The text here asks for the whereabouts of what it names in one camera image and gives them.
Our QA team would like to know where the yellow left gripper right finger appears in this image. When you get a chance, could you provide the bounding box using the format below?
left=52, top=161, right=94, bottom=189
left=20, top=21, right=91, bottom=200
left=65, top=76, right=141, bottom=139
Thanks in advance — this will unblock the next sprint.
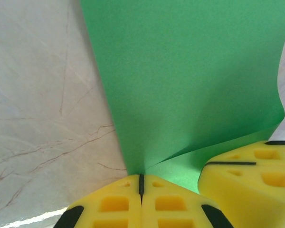
left=142, top=174, right=235, bottom=228

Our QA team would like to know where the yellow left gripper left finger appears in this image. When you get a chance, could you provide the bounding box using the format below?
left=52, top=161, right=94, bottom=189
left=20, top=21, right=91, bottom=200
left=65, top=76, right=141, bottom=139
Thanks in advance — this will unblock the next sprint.
left=53, top=173, right=143, bottom=228

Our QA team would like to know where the green square paper sheet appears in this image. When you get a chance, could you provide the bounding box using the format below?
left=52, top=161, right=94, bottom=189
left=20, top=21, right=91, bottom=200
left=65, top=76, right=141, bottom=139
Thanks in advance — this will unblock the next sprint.
left=79, top=0, right=285, bottom=193

